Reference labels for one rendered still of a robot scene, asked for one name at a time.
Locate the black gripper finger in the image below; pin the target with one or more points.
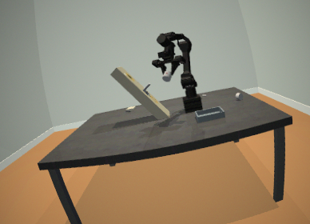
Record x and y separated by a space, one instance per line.
163 67
174 65

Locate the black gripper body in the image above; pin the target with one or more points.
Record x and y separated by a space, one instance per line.
168 59

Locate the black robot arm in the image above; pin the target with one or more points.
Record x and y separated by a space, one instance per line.
187 80

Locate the small white cylinder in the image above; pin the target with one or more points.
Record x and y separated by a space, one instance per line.
239 96

